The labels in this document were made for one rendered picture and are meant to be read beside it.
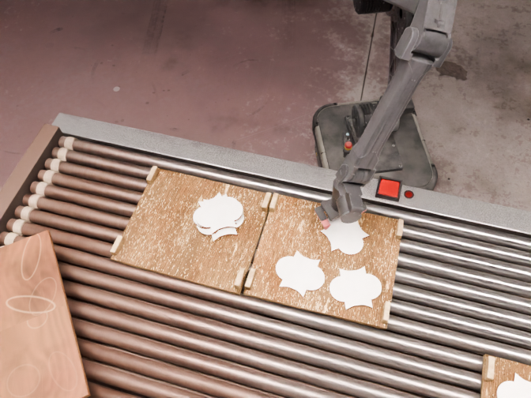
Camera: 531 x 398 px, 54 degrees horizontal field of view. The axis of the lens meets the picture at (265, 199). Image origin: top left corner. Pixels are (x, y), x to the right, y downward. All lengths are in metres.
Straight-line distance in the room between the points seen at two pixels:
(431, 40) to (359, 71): 2.15
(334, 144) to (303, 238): 1.15
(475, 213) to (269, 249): 0.65
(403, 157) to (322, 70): 0.95
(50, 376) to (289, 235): 0.75
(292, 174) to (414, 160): 1.06
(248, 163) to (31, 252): 0.72
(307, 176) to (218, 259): 0.41
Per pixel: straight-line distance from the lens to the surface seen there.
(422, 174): 2.63
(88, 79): 3.55
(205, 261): 1.57
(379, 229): 1.63
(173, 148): 1.85
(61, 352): 1.47
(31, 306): 1.55
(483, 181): 3.00
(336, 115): 2.80
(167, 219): 1.66
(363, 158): 1.35
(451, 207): 1.74
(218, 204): 1.62
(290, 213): 1.63
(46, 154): 1.96
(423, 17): 1.23
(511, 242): 1.74
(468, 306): 1.60
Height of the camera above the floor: 2.34
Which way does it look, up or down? 58 degrees down
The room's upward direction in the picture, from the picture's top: 4 degrees counter-clockwise
